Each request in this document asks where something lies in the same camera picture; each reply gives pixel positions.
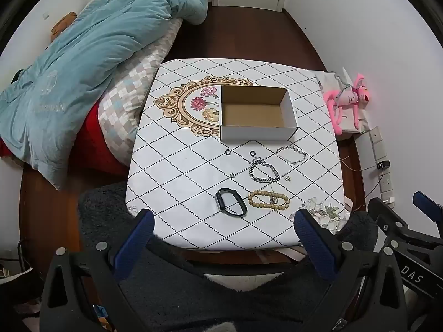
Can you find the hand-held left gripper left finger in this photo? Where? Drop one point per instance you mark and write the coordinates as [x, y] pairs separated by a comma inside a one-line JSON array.
[[133, 245]]

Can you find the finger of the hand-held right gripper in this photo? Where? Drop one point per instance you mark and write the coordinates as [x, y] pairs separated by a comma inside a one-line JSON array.
[[429, 204], [384, 214]]

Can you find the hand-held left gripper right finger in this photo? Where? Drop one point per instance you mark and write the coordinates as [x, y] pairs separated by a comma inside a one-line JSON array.
[[316, 245]]

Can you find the black smart band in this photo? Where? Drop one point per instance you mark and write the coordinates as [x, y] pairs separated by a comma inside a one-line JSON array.
[[223, 202]]

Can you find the cardboard box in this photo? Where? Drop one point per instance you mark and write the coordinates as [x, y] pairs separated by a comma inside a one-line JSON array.
[[256, 114]]

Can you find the black charger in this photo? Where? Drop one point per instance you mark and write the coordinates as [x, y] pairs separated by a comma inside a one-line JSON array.
[[383, 165]]

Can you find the diamond patterned tablecloth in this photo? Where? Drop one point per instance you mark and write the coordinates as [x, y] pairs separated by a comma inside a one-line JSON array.
[[180, 186]]

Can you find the dark grey fleece pants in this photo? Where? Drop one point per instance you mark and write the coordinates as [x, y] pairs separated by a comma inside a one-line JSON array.
[[214, 304]]

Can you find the red blanket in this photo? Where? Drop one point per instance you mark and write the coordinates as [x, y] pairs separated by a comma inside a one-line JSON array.
[[97, 145]]

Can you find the pink plush toy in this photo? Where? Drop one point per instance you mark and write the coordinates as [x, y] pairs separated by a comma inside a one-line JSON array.
[[346, 98]]

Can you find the white paper bag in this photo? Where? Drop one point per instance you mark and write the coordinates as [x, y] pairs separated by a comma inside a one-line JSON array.
[[323, 81]]

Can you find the checkered bed sheet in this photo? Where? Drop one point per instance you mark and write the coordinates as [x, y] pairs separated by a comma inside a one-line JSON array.
[[138, 76]]

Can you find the light blue duvet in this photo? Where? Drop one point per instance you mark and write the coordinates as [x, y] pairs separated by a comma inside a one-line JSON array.
[[86, 58]]

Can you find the brown plush toy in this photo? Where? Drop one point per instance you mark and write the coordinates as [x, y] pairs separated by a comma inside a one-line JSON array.
[[64, 24]]

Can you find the white wall socket plate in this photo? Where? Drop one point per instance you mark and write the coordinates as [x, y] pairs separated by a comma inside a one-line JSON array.
[[386, 183], [378, 143]]

